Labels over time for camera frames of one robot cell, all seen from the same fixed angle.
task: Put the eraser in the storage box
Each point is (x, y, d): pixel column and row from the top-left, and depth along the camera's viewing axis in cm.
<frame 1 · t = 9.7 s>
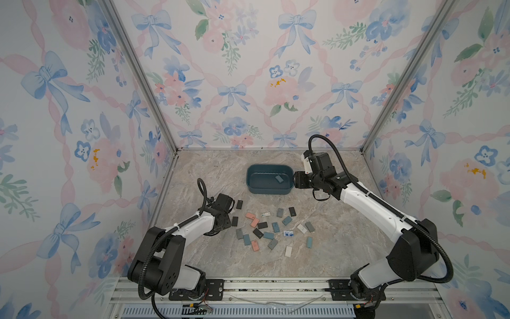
left hand: (223, 222, 91), fingers open
right hand: (298, 176, 84), fingers open
teal plastic storage box: (260, 179, 110), on the table
black eraser top left: (239, 205, 98), on the table
pink eraser upper: (250, 215, 95), on the table
pink eraser lower: (254, 222, 92), on the table
grey eraser upper middle: (279, 212, 97), on the table
black eraser upper right: (292, 211, 97), on the table
teal eraser far right: (279, 179, 108), on the table
teal eraser middle: (287, 220, 94), on the table
black eraser middle: (263, 224, 92), on the table
blue eraser middle: (275, 227, 92), on the table
black eraser lower: (257, 233, 90), on the table
grey eraser left lower: (239, 234, 90), on the table
teal eraser lower left: (247, 240, 88), on the table
teal eraser lower middle: (269, 235, 90), on the table
grey-green eraser bottom: (272, 244, 87), on the table
white eraser right: (302, 228, 91), on the table
grey eraser right: (309, 226, 92), on the table
teal eraser bottom right: (309, 240, 87), on the table
white eraser bottom: (288, 251, 85), on the table

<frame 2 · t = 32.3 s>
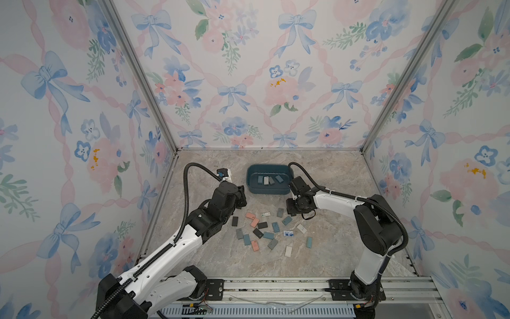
left hand: (242, 187, 76), fingers open
right hand: (292, 208, 95), fingers open
white eraser: (266, 180, 107), on the table
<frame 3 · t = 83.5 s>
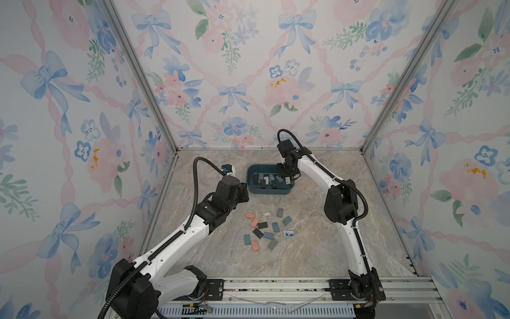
left hand: (245, 184, 79), fingers open
right hand: (285, 172, 102), fingers open
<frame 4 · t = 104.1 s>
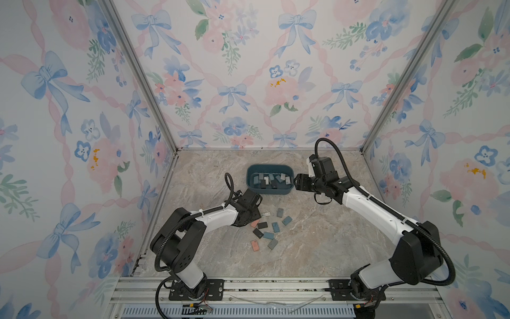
left hand: (256, 214, 92), fingers open
right hand: (301, 180, 85), fingers open
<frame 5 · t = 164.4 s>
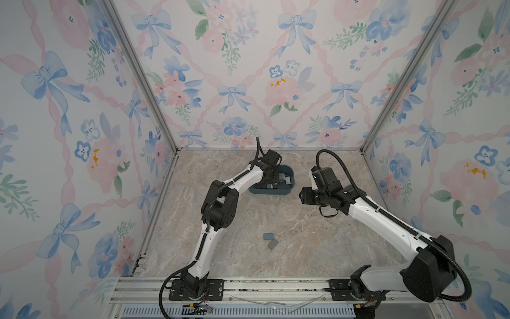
left hand: (276, 177, 101), fingers open
right hand: (304, 194, 83), fingers open
